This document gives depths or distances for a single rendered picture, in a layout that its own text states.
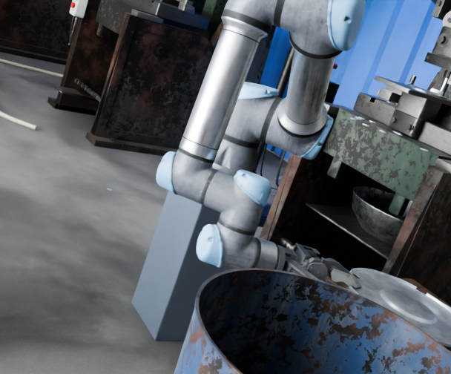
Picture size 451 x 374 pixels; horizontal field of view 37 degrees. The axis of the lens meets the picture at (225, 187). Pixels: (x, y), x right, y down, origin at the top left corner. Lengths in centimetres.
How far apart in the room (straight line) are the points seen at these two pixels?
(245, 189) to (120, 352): 59
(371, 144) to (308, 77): 67
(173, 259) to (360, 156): 68
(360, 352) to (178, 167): 48
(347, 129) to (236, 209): 88
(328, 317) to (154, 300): 71
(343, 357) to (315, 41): 57
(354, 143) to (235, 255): 86
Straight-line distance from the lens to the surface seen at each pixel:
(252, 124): 160
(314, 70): 137
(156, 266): 177
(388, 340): 115
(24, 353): 157
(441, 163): 184
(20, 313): 171
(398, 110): 205
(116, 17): 339
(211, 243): 127
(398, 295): 152
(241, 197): 126
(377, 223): 209
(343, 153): 208
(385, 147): 199
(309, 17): 125
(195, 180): 128
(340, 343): 117
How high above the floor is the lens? 87
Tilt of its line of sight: 16 degrees down
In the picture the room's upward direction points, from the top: 20 degrees clockwise
